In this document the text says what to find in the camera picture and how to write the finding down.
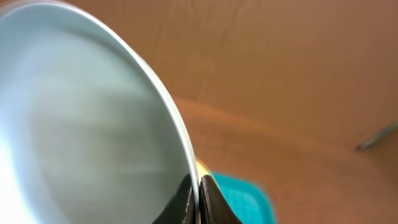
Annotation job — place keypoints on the teal marker pen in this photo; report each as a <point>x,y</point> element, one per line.
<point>377,137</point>

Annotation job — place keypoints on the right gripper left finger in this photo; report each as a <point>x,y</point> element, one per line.
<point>181,207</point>

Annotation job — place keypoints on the teal plastic serving tray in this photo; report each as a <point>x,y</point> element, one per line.
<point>247,201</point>

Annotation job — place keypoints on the light blue plate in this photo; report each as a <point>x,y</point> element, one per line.
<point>89,133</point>

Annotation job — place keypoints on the yellow-green plate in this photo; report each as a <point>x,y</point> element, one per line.
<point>202,169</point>

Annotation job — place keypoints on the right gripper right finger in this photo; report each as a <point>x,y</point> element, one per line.
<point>214,209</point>

